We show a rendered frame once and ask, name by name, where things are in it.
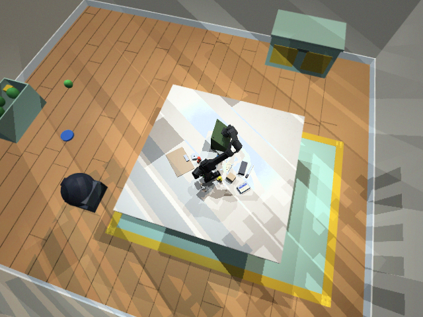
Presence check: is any tan cardboard box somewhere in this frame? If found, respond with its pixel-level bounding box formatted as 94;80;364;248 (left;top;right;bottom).
226;172;236;183

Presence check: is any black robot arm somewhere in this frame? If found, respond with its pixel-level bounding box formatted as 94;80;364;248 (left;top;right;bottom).
192;124;243;179

